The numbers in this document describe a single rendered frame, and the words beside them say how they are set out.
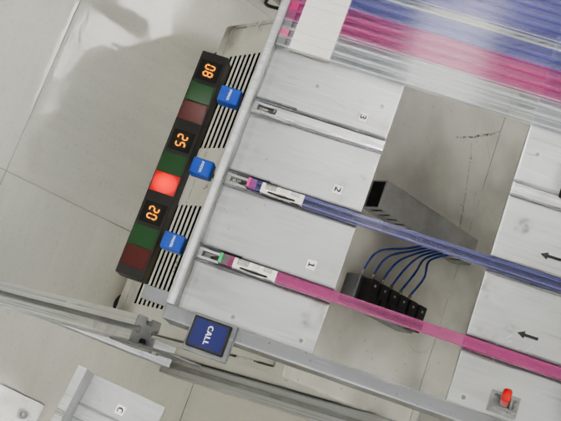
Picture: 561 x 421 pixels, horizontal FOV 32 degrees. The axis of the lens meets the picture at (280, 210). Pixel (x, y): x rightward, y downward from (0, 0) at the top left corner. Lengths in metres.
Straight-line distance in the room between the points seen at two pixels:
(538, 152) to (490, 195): 0.54
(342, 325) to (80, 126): 0.72
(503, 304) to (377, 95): 0.33
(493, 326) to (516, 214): 0.15
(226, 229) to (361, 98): 0.26
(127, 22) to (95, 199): 0.38
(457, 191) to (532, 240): 0.51
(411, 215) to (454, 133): 0.22
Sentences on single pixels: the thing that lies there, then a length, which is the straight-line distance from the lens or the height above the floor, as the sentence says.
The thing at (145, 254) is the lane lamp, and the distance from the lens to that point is 1.35.
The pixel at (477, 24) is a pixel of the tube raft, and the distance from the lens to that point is 1.42.
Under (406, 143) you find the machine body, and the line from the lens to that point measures 1.73.
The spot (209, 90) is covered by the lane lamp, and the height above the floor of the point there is 0.66.
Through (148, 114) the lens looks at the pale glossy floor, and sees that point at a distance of 2.13.
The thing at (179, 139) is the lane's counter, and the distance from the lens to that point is 1.38.
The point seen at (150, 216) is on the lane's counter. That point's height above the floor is 0.66.
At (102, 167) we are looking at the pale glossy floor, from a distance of 2.07.
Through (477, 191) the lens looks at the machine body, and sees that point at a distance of 1.88.
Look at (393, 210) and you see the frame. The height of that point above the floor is 0.66.
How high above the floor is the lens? 1.81
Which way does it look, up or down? 50 degrees down
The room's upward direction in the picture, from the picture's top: 94 degrees clockwise
